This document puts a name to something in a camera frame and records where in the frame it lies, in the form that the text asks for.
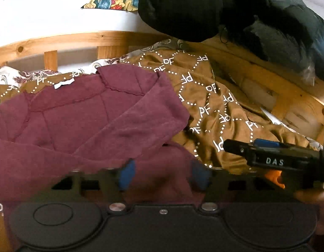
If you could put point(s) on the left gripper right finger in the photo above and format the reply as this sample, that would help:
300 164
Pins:
218 186

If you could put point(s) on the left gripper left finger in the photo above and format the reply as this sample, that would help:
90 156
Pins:
106 186

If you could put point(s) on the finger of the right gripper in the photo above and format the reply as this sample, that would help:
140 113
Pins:
267 147

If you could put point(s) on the maroon sweater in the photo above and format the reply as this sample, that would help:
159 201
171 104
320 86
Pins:
99 121

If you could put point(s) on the orange pink colourful cloth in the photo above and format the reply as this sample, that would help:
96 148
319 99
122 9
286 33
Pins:
275 177

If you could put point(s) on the brown PF patterned blanket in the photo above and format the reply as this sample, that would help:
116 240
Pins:
204 137

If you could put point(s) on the black puffy jacket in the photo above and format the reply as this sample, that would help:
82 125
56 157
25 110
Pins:
284 32

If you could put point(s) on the wooden bed frame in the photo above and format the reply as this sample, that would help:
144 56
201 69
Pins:
222 75

